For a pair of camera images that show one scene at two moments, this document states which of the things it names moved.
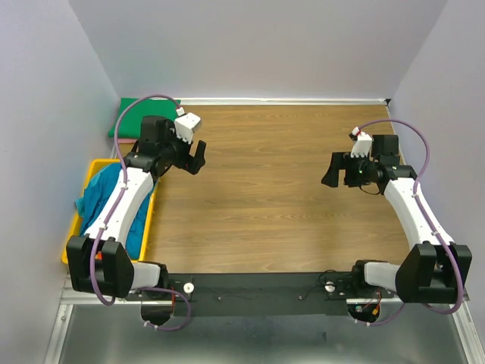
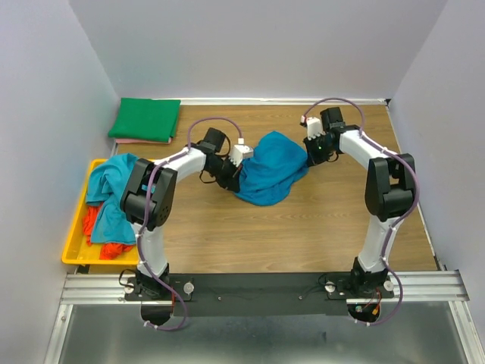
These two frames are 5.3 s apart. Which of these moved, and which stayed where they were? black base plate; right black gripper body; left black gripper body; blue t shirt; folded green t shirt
Moved: right black gripper body; left black gripper body; blue t shirt
Stayed: black base plate; folded green t shirt
